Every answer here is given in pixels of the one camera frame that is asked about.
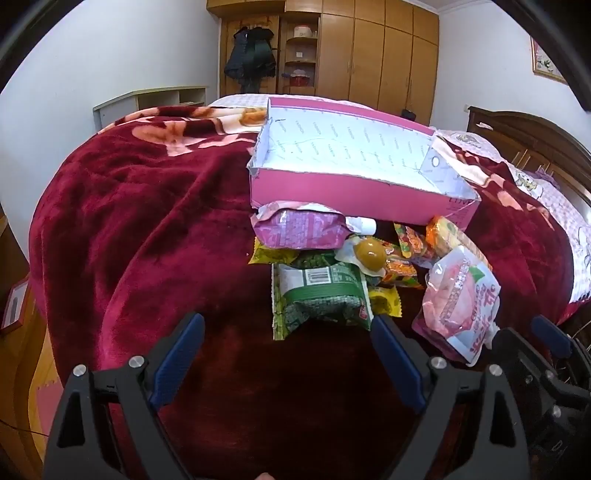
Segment yellow candy packet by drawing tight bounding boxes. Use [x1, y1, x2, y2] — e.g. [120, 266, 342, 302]
[249, 237, 300, 265]
[369, 286, 403, 318]

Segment orange rice cracker packet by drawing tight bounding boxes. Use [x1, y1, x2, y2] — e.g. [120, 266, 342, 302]
[426, 216, 492, 269]

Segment colourful gummy candy packet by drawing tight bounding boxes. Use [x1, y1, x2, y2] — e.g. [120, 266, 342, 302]
[394, 223, 436, 259]

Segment yellow egg jelly cup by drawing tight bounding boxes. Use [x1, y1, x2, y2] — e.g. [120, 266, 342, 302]
[335, 235, 387, 278]

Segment green pea snack bag barcode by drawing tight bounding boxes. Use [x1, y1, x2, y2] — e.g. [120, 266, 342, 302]
[271, 262, 374, 341]

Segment green pea snack bag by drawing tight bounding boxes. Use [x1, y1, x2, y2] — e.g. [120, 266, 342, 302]
[290, 250, 338, 269]

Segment pink peach jelly pouch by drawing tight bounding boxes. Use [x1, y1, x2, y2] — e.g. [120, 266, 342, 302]
[250, 201, 377, 250]

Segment pink checked bed sheet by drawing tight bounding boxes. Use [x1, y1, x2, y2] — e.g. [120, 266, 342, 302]
[214, 94, 590, 301]

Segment dark wooden headboard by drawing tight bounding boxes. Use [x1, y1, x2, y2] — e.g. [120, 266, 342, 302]
[468, 106, 590, 218]

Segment red floral plush blanket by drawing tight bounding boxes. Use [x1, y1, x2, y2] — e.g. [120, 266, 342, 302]
[28, 104, 576, 462]

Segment pink cardboard box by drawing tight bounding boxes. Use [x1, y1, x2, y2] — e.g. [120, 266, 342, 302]
[247, 95, 481, 228]

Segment black bag near wardrobe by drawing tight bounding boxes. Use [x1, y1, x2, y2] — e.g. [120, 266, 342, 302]
[401, 109, 417, 122]

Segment framed wedding photo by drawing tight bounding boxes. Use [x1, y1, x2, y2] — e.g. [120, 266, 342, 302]
[530, 38, 567, 84]

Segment white low shelf unit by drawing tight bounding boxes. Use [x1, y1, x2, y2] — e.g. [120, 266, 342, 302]
[93, 86, 207, 132]

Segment wooden wardrobe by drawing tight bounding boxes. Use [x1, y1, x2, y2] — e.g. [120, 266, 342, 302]
[206, 0, 440, 125]

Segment red pot on shelf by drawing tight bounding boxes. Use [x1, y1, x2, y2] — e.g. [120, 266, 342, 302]
[288, 69, 311, 87]

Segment dark hanging jackets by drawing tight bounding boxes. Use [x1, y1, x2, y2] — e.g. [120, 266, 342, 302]
[224, 26, 276, 94]

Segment round box on shelf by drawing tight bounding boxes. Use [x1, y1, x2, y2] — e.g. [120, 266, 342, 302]
[294, 24, 314, 38]

